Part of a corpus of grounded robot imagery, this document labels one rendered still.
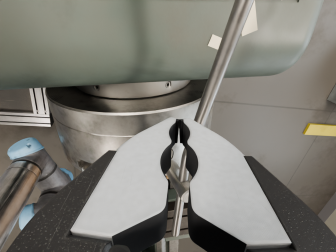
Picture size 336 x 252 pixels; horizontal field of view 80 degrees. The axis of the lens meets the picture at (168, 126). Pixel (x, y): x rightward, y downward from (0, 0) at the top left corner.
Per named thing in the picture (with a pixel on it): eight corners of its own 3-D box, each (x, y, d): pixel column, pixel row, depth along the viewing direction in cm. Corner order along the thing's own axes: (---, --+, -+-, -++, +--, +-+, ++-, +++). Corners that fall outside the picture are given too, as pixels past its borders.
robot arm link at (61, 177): (62, 155, 64) (51, 181, 55) (79, 179, 70) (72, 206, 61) (38, 163, 64) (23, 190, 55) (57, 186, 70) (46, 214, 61)
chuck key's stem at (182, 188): (162, 150, 35) (196, 200, 25) (150, 152, 34) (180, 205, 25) (163, 139, 34) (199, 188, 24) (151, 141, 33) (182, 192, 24)
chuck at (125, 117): (52, 65, 47) (29, 133, 22) (175, 55, 58) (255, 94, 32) (56, 80, 49) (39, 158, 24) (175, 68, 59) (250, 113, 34)
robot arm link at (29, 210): (26, 195, 56) (11, 223, 49) (68, 190, 58) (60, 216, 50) (35, 213, 60) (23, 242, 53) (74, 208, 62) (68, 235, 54)
